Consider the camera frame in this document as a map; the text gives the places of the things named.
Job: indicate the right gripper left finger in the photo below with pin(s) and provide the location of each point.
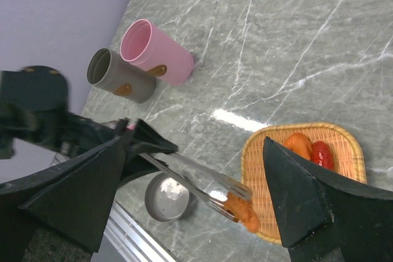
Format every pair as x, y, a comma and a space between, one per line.
72, 199

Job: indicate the pink cylindrical container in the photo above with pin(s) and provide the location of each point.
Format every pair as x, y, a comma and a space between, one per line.
147, 47

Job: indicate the metal tongs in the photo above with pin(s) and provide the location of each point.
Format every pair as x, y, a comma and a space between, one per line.
191, 183

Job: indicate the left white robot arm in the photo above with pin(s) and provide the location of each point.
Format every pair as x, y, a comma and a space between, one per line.
34, 109

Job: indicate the woven bamboo tray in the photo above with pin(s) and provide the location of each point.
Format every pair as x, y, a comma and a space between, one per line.
347, 155

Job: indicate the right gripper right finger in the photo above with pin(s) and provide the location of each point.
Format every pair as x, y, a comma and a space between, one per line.
324, 216

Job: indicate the fried chicken nugget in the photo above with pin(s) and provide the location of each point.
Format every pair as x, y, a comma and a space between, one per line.
243, 211

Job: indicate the grey cylindrical container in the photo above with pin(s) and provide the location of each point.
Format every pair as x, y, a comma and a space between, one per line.
108, 71

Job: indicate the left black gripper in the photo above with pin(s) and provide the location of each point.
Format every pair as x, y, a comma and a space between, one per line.
78, 135

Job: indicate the grey round lid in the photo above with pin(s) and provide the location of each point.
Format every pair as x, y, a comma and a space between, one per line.
166, 200

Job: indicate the red sausage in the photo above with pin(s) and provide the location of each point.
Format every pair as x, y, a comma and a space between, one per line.
322, 156

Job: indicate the aluminium mounting rail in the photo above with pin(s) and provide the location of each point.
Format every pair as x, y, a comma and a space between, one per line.
125, 239

